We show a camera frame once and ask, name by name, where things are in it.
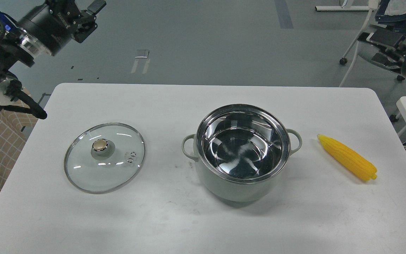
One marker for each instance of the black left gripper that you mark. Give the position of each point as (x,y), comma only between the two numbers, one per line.
(55,21)

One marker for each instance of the glass pot lid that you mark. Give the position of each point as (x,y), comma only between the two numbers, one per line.
(104,158)

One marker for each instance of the yellow corn cob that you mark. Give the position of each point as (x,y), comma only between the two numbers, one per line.
(348,158)

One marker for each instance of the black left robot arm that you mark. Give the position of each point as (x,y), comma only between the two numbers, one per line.
(16,45)

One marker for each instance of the grey-green steel pot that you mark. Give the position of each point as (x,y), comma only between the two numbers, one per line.
(239,151)

